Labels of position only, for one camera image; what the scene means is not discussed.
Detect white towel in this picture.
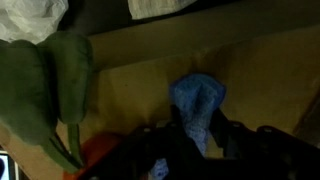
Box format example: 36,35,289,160
128,0,198,20

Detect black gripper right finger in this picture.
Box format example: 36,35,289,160
209,108,320,180

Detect large cardboard box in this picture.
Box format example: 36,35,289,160
0,0,320,180

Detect white plastic bag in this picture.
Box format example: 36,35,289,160
0,0,69,44

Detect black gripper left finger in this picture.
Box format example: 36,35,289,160
86,104,201,180

